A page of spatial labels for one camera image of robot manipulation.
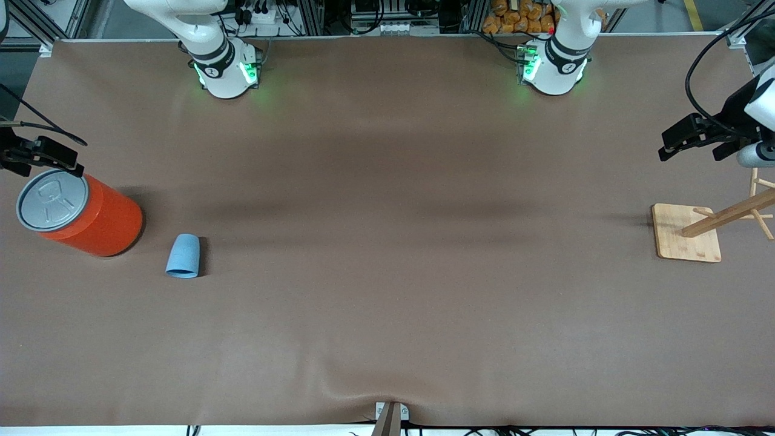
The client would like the light blue plastic cup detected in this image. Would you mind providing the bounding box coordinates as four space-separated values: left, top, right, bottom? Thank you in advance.
165 233 201 279

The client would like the wooden cup rack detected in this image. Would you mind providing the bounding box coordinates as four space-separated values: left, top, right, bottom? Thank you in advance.
651 168 775 263

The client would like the orange can with grey lid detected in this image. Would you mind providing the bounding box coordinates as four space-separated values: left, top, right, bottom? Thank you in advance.
16 168 144 258

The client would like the pile of orange packets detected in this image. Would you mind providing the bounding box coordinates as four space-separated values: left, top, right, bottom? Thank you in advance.
482 0 559 35

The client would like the white power strip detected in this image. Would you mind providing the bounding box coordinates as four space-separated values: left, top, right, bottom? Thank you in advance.
233 0 277 25

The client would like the brown table cover sheet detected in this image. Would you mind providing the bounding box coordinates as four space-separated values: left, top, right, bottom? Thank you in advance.
0 35 775 428

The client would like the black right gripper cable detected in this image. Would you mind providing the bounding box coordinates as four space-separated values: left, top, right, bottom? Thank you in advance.
0 84 89 147

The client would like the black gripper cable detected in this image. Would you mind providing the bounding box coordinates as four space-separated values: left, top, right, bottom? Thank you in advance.
0 84 89 147
685 8 775 137

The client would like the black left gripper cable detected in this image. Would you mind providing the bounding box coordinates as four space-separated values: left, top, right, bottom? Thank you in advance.
685 8 775 137

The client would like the aluminium frame profile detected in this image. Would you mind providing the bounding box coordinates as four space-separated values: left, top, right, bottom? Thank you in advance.
722 0 775 50
0 0 93 56

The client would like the black arm base cable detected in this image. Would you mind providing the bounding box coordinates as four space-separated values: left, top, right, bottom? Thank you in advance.
477 28 529 65

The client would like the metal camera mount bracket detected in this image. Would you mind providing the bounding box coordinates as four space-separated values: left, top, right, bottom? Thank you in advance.
372 401 410 436

